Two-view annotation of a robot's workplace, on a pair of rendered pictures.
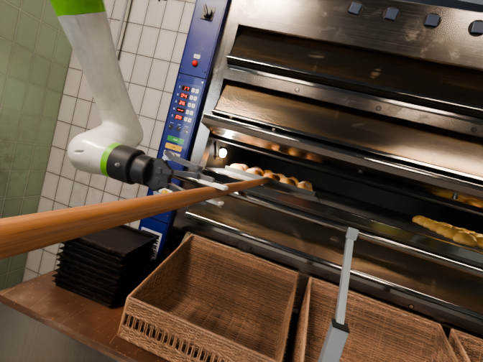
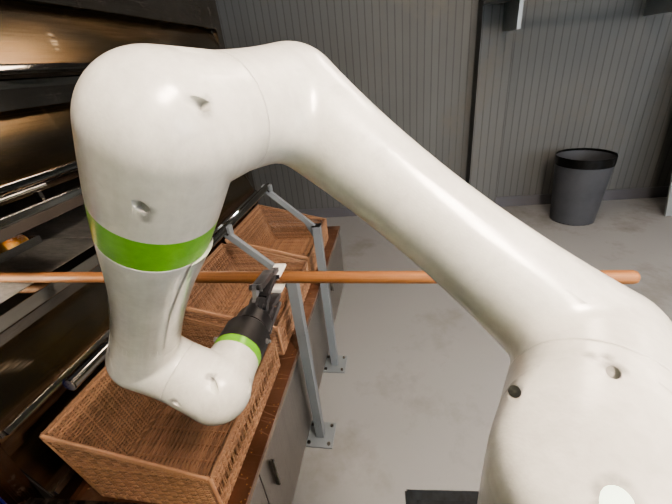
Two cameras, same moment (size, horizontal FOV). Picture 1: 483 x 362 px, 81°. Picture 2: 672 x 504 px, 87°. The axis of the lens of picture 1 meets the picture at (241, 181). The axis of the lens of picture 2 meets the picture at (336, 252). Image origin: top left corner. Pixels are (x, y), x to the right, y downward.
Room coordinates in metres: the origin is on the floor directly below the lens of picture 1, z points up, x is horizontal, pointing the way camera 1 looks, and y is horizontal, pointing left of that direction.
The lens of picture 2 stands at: (0.52, 0.83, 1.65)
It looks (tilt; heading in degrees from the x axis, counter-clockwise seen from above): 28 degrees down; 270
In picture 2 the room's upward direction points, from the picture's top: 6 degrees counter-clockwise
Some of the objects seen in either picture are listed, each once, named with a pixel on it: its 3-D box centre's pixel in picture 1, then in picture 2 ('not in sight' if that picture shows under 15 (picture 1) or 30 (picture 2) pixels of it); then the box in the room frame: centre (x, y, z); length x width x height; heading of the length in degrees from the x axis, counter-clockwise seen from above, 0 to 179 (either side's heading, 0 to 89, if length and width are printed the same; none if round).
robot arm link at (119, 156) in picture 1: (129, 164); (241, 341); (0.72, 0.29, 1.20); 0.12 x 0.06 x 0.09; 168
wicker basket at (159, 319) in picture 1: (220, 299); (184, 392); (1.08, -0.05, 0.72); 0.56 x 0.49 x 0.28; 78
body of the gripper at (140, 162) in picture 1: (154, 173); (256, 317); (0.70, 0.22, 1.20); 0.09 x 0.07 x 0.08; 78
